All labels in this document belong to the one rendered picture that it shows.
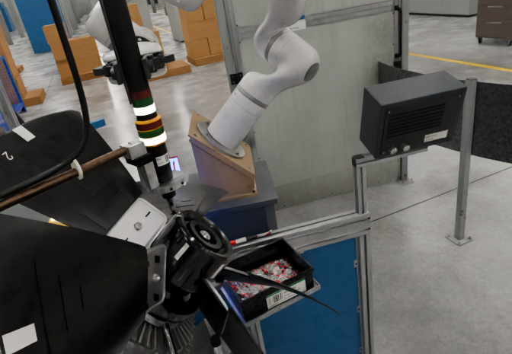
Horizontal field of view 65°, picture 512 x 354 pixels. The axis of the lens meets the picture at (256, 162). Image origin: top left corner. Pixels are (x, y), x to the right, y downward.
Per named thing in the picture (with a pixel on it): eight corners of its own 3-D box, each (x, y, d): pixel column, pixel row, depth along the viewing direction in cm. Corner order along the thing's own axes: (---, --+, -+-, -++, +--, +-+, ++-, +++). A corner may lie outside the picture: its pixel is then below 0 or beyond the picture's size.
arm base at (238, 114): (197, 116, 143) (227, 74, 137) (241, 145, 148) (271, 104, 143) (194, 135, 125) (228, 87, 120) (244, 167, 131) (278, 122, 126)
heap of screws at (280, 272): (248, 317, 103) (246, 310, 102) (226, 285, 115) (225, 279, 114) (310, 285, 109) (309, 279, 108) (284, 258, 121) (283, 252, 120)
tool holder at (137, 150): (152, 204, 66) (135, 150, 62) (129, 193, 71) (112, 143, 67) (193, 180, 72) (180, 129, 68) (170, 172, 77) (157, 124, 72)
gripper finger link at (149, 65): (166, 68, 69) (167, 76, 63) (148, 72, 69) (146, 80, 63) (161, 49, 68) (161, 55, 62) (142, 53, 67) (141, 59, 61)
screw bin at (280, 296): (244, 324, 101) (240, 304, 98) (219, 285, 115) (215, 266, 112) (316, 288, 109) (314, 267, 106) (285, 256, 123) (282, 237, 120)
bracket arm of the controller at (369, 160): (356, 168, 121) (355, 160, 120) (351, 164, 123) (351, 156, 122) (427, 151, 124) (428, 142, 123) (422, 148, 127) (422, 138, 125)
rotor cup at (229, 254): (196, 335, 66) (248, 279, 63) (119, 299, 60) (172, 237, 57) (190, 277, 79) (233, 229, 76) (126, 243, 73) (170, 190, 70)
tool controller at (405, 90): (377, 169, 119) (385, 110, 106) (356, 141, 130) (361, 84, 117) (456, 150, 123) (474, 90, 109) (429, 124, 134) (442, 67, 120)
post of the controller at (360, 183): (358, 215, 128) (356, 159, 119) (354, 210, 131) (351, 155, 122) (367, 212, 128) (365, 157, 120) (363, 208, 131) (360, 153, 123)
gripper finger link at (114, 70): (126, 76, 68) (123, 84, 62) (107, 80, 68) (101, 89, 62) (120, 57, 67) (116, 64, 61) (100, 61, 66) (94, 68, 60)
